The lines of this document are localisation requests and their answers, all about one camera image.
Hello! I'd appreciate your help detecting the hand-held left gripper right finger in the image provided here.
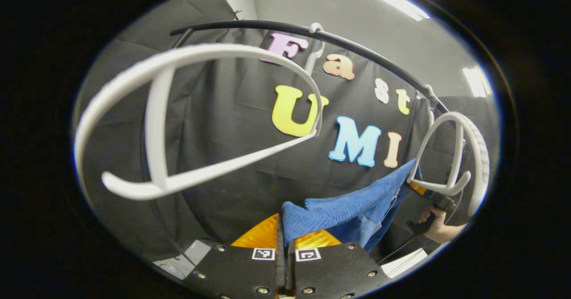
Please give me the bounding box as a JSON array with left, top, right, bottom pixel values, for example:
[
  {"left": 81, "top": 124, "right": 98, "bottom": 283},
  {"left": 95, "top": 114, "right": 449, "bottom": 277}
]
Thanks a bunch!
[{"left": 286, "top": 230, "right": 393, "bottom": 299}]

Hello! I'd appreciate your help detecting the white drawer cabinet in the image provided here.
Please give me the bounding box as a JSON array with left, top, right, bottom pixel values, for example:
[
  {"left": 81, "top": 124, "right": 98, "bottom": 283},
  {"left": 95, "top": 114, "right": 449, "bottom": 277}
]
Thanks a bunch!
[{"left": 381, "top": 248, "right": 429, "bottom": 278}]

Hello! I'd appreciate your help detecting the white plastic clothes hanger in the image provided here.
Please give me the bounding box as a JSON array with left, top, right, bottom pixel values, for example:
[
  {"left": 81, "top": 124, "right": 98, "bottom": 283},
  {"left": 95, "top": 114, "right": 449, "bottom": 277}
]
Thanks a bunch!
[
  {"left": 74, "top": 22, "right": 325, "bottom": 200},
  {"left": 408, "top": 84, "right": 490, "bottom": 217}
]

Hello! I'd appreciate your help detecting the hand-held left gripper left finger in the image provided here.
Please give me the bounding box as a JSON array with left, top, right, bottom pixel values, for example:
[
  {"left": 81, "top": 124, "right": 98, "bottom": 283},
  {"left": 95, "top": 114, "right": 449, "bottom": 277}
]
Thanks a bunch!
[{"left": 183, "top": 213, "right": 286, "bottom": 299}]

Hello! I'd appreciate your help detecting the blue corduroy jacket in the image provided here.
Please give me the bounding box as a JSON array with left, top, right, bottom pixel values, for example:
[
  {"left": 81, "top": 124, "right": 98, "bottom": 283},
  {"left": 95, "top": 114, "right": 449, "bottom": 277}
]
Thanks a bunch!
[{"left": 281, "top": 158, "right": 422, "bottom": 253}]

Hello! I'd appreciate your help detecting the black metal clothes rack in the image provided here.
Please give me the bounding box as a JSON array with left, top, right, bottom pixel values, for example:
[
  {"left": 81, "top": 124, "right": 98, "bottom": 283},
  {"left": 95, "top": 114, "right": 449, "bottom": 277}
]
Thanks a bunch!
[{"left": 143, "top": 20, "right": 451, "bottom": 257}]

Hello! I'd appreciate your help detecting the black backdrop cloth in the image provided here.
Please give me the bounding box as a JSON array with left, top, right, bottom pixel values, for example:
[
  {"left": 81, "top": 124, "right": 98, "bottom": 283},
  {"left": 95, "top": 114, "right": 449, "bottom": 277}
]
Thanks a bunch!
[{"left": 76, "top": 0, "right": 500, "bottom": 264}]

